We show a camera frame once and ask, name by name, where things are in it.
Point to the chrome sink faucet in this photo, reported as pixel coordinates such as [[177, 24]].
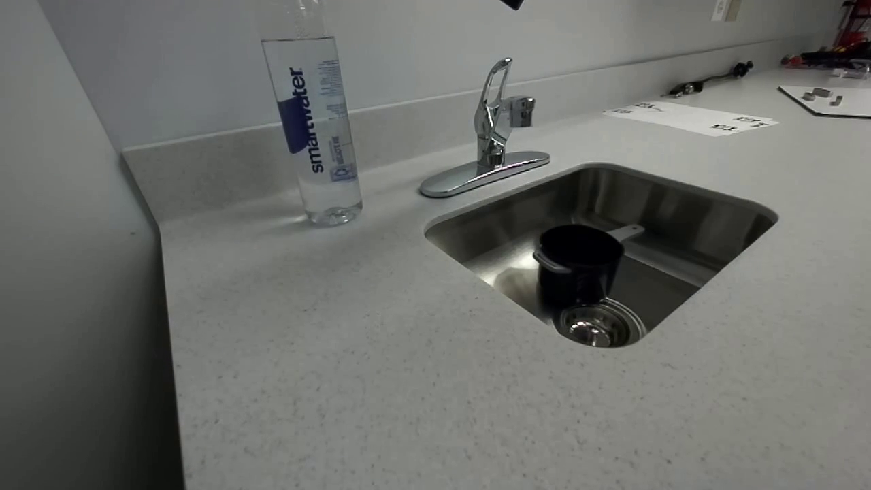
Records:
[[494, 136]]

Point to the white paper with markers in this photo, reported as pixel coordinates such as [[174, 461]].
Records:
[[694, 118]]

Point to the black pen-like tool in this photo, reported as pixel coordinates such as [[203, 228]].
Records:
[[716, 76]]

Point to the clear smartwater bottle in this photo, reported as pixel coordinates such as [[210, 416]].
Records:
[[317, 136]]

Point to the stainless steel sink basin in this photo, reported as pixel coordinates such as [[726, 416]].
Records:
[[671, 218]]

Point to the metal sink drain strainer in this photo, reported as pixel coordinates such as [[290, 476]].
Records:
[[599, 325]]

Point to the white calibration board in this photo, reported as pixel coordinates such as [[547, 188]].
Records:
[[834, 99]]

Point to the red and black equipment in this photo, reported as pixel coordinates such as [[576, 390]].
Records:
[[847, 35]]

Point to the white wall outlet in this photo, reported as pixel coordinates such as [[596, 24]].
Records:
[[726, 8]]

